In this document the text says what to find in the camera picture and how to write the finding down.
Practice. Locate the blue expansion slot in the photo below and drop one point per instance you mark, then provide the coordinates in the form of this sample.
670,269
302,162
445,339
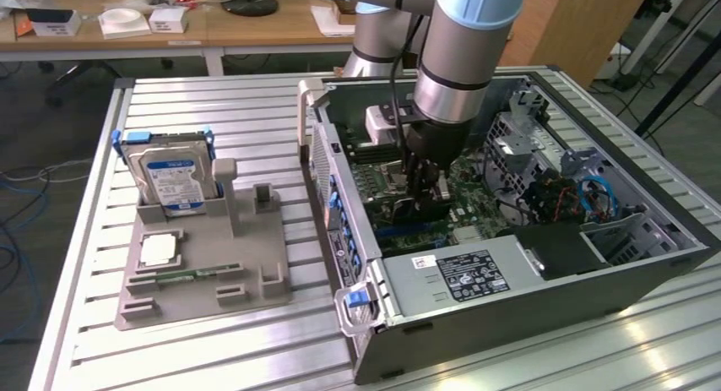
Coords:
412,229

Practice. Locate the wooden desk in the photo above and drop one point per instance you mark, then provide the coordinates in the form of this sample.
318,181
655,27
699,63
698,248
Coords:
254,28

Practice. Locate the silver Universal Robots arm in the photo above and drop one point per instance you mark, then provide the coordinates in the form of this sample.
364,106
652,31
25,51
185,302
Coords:
463,49

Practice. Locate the flat white box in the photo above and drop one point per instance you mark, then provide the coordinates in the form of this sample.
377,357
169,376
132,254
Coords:
333,23

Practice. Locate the black round lamp base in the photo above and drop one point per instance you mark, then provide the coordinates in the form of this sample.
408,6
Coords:
250,4

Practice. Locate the white labelled cardboard box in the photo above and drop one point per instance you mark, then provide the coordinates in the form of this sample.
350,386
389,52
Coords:
169,20

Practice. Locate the green RAM stick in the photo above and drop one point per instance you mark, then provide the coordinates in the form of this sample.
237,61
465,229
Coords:
192,276

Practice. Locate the green motherboard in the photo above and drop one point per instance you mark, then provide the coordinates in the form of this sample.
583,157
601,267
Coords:
473,209

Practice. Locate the silver CPU chip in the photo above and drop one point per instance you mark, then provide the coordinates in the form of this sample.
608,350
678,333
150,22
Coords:
157,251

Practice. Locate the white tape dispenser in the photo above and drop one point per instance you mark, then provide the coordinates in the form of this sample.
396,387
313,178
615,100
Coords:
125,23

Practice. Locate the open black PC case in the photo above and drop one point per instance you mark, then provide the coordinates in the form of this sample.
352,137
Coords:
507,315

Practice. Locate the CPU socket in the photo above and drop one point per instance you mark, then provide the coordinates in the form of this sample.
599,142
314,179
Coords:
395,173

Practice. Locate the wooden cabinet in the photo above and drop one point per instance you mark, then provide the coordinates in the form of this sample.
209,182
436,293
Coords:
575,28

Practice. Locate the brown cardboard box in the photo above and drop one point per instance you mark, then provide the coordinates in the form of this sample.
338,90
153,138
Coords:
345,6

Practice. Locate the black office chair base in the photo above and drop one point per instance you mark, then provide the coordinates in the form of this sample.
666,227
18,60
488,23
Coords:
62,83

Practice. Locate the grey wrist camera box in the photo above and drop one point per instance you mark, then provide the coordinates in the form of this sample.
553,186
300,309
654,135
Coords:
384,129

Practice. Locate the silver chipset heatsink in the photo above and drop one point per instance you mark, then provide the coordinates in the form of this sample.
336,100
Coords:
469,235

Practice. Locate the blue plastic case latch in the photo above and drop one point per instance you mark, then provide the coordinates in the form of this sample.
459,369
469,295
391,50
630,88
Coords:
356,300

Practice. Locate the black stand pole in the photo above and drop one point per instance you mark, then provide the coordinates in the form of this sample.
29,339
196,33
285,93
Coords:
648,123

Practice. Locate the grey plastic parts rack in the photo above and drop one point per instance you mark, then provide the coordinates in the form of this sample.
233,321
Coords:
214,289

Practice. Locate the white metal table frame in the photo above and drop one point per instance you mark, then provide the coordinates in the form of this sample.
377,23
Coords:
708,83

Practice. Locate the low-profile Nvidia graphics card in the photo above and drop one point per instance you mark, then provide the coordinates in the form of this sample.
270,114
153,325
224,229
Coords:
407,210

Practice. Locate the grey power supply unit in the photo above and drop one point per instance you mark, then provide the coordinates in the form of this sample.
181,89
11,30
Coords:
468,277

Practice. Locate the white box with black lid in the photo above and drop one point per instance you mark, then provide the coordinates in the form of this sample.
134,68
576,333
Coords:
57,23

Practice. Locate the hard disk with blue bracket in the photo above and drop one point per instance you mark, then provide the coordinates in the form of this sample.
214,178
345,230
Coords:
169,180

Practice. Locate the metal disk bay cage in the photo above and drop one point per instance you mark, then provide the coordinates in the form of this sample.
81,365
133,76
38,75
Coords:
513,154

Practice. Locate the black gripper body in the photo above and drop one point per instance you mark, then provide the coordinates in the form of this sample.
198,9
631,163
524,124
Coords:
437,142

